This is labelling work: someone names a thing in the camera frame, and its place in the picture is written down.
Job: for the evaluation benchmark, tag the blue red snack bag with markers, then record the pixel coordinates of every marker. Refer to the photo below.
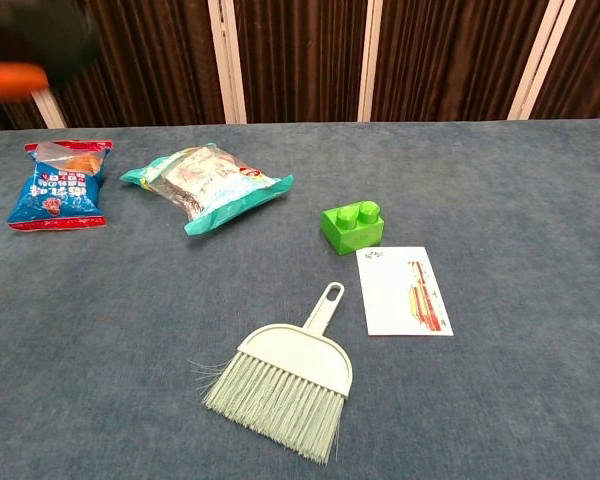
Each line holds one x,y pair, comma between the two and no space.
60,195

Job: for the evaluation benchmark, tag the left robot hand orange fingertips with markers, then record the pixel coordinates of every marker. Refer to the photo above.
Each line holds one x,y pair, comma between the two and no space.
10,80

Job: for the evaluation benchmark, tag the small black bowl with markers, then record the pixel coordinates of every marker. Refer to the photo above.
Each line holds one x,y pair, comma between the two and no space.
45,30

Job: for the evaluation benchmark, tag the white printed card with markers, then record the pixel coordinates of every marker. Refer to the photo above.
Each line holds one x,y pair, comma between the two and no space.
395,295

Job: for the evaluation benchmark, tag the white partition frame post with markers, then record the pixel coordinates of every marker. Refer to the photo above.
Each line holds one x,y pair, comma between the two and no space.
50,110
227,60
542,60
370,60

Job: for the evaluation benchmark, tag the green toy brick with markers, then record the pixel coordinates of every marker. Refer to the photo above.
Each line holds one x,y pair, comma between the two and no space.
350,235

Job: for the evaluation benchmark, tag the mint green hand brush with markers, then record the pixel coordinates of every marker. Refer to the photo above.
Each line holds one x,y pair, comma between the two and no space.
290,370

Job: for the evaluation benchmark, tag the dark brown pleated curtain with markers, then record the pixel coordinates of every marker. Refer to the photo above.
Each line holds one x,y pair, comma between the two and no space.
300,50

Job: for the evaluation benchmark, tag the blue felt table cover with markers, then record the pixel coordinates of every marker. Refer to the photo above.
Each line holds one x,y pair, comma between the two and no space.
480,200

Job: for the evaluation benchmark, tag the teal white snack bag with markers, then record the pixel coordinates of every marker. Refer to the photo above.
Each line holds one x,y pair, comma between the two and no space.
215,190

